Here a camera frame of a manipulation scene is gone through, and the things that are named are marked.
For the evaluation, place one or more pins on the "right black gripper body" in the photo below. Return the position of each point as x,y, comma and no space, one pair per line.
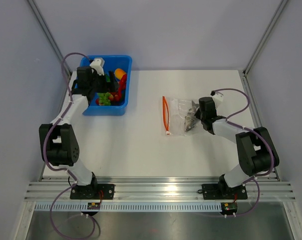
199,115

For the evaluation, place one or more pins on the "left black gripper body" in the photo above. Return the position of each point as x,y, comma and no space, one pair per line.
98,84

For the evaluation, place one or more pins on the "red fake chili pepper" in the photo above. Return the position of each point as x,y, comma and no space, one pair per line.
122,85

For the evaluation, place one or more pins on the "red fake strawberry bunch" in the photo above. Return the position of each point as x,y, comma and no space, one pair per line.
116,99

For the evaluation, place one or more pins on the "yellow orange fake mango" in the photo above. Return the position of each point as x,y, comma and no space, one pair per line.
119,73

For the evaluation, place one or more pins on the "green fake lettuce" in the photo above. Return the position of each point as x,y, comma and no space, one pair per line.
104,99

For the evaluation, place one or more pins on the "grey fake fish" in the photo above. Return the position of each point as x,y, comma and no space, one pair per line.
190,119

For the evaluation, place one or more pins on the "clear zip top bag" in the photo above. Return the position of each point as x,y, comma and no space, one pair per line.
174,111

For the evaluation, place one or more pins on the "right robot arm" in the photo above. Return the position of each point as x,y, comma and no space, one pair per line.
255,150

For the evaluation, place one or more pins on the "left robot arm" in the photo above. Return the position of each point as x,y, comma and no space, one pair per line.
59,145

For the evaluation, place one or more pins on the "blue plastic bin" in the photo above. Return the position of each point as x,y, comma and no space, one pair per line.
112,62

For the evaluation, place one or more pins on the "right small circuit board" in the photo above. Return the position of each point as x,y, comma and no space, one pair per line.
229,208

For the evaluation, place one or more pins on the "small circuit board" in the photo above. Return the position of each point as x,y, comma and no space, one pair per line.
93,206
229,208

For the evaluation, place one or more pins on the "left small circuit board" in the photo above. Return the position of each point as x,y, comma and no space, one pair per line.
93,206

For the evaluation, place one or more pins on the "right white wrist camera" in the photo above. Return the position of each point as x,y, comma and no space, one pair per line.
217,98

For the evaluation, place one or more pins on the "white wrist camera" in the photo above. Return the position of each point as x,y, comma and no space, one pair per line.
97,64
217,98

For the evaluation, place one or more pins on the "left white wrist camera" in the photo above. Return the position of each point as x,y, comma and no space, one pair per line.
97,64

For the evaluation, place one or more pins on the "left aluminium corner post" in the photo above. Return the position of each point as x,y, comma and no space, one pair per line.
45,28

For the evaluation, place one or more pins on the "aluminium corner post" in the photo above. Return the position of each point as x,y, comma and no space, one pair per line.
266,35
45,28

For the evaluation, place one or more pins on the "right side aluminium rail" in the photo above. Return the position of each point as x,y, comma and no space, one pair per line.
274,175

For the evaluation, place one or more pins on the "aluminium rail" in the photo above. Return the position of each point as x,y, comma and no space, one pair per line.
274,175
170,189

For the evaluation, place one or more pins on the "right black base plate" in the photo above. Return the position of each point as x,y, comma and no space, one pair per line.
217,192

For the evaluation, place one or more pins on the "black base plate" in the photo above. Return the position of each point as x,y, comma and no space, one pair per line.
88,192
217,192

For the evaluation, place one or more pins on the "white slotted cable duct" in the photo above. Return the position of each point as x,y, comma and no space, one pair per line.
131,207

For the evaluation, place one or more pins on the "aluminium front rail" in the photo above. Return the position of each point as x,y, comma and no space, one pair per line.
170,189

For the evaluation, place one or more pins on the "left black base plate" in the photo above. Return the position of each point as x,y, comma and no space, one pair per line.
88,192

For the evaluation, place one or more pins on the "right aluminium corner post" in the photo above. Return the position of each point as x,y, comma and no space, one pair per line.
266,35

